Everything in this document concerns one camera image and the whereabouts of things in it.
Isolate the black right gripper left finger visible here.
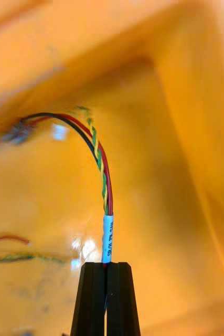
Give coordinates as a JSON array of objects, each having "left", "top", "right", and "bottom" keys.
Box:
[{"left": 70, "top": 262, "right": 108, "bottom": 336}]

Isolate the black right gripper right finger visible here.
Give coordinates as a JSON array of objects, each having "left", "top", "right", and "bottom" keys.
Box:
[{"left": 106, "top": 261, "right": 142, "bottom": 336}]

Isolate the red black green-yellow wire harness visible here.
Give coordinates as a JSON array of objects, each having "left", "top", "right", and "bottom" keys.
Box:
[{"left": 1, "top": 104, "right": 115, "bottom": 271}]

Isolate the yellow-orange plastic bin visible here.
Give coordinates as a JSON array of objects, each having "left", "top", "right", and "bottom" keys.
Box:
[{"left": 0, "top": 0, "right": 224, "bottom": 336}]

